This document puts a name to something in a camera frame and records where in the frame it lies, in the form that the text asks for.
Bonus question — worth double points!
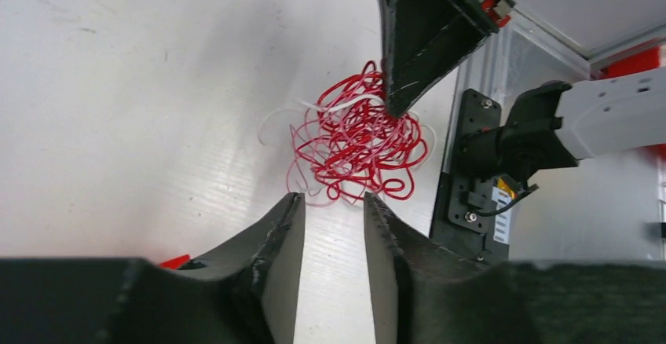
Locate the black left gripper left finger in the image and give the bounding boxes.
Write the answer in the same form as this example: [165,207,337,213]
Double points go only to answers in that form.
[1,193,306,343]

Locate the red cable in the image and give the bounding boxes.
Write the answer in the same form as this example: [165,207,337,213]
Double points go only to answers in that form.
[288,60,429,205]

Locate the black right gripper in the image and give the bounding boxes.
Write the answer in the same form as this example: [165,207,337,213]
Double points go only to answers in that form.
[378,0,515,118]

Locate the red plastic bin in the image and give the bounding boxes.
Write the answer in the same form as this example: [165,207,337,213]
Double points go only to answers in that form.
[159,254,192,270]

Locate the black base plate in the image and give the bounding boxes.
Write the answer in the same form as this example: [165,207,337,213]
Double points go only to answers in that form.
[430,89,509,264]

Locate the white cable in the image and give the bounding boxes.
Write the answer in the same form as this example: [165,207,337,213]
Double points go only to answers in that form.
[257,93,438,171]

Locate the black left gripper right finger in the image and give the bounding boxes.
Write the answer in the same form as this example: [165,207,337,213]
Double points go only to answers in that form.
[364,192,665,343]

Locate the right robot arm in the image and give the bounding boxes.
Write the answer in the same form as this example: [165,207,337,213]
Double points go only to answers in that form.
[378,0,665,181]

